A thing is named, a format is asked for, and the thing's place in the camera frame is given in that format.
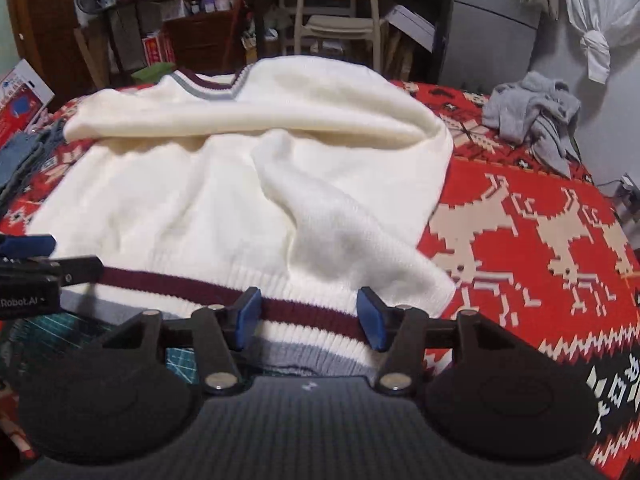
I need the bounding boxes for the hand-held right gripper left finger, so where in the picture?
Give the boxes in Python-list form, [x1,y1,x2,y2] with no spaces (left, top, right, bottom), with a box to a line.
[102,287,263,393]

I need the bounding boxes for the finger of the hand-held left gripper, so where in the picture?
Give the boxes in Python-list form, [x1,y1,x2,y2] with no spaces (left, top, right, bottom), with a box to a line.
[0,234,56,261]
[0,256,103,288]

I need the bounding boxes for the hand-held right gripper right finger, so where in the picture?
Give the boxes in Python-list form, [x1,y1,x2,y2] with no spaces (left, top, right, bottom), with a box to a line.
[356,286,538,395]

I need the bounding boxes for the white knit v-neck sweater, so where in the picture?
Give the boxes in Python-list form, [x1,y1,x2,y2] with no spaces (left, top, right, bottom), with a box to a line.
[27,55,458,378]

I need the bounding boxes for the folded blue jeans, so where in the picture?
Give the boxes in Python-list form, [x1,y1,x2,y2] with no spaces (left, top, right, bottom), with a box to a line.
[0,127,66,206]

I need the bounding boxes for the red printed flat box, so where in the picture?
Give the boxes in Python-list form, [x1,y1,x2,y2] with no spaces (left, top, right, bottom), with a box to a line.
[0,59,56,133]

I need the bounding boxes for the red patterned blanket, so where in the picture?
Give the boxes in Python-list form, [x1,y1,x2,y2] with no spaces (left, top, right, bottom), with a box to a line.
[0,80,640,480]

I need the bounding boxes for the green plastic bin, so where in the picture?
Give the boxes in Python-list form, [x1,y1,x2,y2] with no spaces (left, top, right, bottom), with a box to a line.
[132,64,177,84]

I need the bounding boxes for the red and white carton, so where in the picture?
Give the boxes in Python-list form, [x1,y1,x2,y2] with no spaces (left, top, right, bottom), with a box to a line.
[142,32,176,68]

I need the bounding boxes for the wooden dresser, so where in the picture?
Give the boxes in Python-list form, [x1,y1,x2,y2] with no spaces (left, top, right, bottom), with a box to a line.
[162,12,241,73]

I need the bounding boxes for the crumpled grey garment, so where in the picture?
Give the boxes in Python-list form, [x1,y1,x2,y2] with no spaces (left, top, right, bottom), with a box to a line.
[482,71,583,178]

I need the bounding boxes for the white cardboard box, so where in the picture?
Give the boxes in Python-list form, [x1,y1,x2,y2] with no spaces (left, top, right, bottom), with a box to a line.
[387,4,437,52]

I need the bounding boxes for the beige chair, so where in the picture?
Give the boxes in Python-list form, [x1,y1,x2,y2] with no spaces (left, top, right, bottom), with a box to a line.
[292,0,386,68]

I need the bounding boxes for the grey refrigerator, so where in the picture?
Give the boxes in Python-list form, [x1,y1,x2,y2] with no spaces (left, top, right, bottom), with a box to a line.
[440,0,558,93]

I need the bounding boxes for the tied white curtain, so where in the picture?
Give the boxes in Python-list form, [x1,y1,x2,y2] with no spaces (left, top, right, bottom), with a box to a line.
[560,0,640,83]

